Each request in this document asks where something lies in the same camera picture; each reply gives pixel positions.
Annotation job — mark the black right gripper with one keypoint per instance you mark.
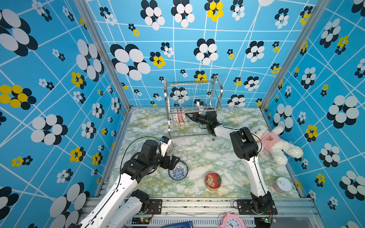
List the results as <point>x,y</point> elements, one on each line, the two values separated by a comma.
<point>195,117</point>

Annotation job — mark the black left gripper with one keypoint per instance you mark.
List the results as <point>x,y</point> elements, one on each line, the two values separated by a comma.
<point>167,165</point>

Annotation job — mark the black leaf patterned bowl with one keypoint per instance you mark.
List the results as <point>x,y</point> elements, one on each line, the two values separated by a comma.
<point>180,118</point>

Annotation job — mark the green patterned white bowl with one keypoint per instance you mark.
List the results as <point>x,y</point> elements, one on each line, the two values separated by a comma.
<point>175,118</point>

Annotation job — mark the blue floral white bowl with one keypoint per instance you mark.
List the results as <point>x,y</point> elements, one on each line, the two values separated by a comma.
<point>179,172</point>

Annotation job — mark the red striped white bowl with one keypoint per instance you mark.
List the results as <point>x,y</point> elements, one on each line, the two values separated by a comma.
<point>184,117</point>

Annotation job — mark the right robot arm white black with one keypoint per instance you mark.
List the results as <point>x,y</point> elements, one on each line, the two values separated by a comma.
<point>245,148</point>

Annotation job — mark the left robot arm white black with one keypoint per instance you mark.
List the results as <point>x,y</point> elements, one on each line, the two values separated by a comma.
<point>124,200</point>

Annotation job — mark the stainless steel dish rack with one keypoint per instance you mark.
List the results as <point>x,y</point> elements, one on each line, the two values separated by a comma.
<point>181,98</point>

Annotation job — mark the red gold round tin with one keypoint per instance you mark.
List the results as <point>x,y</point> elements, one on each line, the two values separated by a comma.
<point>212,181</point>

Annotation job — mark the left green circuit board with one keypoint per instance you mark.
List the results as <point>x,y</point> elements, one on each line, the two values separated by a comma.
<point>141,220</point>

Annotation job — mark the green circuit board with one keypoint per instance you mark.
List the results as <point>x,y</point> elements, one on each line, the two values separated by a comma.
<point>141,220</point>
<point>262,222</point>

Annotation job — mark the white teddy bear pink shirt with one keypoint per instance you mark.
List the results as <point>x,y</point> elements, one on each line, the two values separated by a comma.
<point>275,146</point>

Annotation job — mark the blue box at front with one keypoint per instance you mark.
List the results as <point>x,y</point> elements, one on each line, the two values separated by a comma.
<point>180,225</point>

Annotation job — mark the pink alarm clock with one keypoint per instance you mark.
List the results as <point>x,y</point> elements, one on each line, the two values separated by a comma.
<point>232,221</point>

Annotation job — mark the pink white round container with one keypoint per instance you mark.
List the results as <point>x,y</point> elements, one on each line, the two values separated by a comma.
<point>282,185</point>

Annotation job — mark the right green circuit board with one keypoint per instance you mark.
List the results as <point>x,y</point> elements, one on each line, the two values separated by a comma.
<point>262,222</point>

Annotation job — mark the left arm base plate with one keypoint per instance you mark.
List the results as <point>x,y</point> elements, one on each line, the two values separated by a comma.
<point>154,205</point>

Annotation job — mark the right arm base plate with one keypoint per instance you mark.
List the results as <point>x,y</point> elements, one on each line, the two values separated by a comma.
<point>248,207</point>

